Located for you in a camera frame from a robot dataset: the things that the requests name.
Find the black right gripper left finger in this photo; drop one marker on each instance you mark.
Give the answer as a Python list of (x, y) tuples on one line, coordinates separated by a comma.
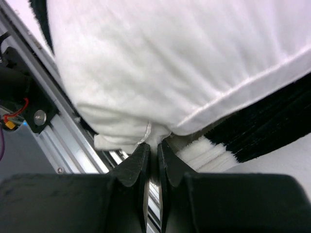
[(115, 202)]

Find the aluminium front frame rail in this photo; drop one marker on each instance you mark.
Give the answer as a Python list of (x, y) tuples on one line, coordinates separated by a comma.
[(64, 146)]

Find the black white checkered pillowcase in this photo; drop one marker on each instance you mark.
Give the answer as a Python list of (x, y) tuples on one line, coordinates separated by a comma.
[(262, 126)]

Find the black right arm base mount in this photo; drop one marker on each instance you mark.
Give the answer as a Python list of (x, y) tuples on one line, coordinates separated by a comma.
[(22, 95)]

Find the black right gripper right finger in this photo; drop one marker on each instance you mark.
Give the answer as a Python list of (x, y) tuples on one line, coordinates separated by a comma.
[(193, 202)]

